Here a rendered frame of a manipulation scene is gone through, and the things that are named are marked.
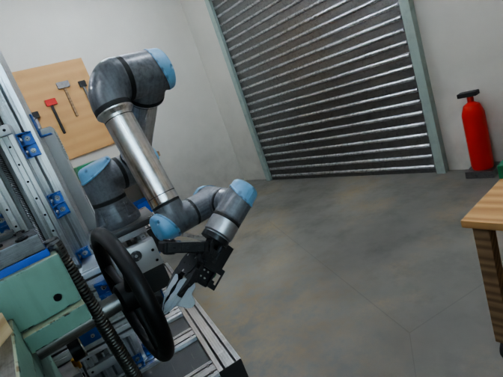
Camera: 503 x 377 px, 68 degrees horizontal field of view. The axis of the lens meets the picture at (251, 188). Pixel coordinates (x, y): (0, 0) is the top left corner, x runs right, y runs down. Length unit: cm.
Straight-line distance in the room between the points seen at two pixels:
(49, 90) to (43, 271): 354
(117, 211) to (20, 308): 68
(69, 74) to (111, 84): 325
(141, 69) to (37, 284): 58
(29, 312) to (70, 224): 86
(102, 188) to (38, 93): 289
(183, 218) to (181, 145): 364
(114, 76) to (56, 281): 52
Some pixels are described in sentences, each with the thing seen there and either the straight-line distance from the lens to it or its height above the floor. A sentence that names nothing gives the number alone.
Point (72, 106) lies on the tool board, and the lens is 415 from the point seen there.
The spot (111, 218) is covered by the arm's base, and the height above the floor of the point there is 86.
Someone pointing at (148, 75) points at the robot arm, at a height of 122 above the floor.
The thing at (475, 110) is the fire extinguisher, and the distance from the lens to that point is 295.
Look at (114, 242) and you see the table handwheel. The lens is 68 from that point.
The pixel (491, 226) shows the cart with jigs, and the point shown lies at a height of 52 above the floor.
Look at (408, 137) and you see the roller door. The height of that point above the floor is 32.
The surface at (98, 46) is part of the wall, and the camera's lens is 444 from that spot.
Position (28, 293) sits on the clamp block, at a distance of 69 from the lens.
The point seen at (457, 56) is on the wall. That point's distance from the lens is 307.
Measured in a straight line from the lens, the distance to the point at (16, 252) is 69.
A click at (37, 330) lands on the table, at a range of 69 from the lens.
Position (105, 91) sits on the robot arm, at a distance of 99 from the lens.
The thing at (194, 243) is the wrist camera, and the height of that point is 82.
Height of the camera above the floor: 110
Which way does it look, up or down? 14 degrees down
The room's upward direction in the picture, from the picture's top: 20 degrees counter-clockwise
